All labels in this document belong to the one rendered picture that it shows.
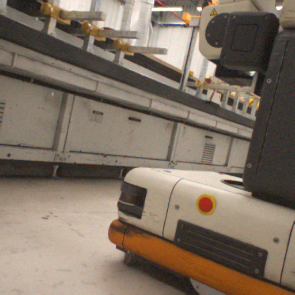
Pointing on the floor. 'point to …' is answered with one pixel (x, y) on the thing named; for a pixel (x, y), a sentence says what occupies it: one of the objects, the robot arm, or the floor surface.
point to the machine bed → (106, 170)
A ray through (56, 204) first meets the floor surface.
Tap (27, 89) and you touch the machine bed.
